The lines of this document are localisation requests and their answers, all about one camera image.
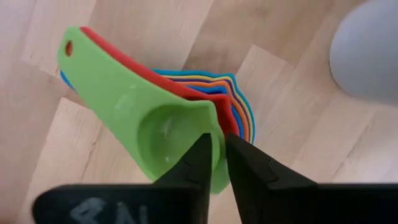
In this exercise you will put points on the small white plant pot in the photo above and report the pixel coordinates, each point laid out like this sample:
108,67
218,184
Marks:
370,53

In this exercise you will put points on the navy blue measuring cup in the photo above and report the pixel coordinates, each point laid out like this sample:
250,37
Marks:
205,80

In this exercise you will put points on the yellow measuring cup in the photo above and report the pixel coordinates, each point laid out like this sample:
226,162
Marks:
202,76

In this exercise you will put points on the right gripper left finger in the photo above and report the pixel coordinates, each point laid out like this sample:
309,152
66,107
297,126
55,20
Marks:
140,205

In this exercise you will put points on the royal blue measuring cup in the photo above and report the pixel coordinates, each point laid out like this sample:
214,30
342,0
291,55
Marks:
214,90

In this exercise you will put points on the green measuring cup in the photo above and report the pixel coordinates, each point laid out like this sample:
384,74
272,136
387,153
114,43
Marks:
124,102

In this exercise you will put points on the red measuring cup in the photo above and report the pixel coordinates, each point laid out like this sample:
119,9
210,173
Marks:
225,115

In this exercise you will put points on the large light blue measuring cup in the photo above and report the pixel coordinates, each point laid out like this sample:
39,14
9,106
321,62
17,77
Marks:
199,72

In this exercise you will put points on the orange measuring cup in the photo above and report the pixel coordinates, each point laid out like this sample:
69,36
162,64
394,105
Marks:
211,84

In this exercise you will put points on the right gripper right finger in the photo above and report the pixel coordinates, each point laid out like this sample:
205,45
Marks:
280,202

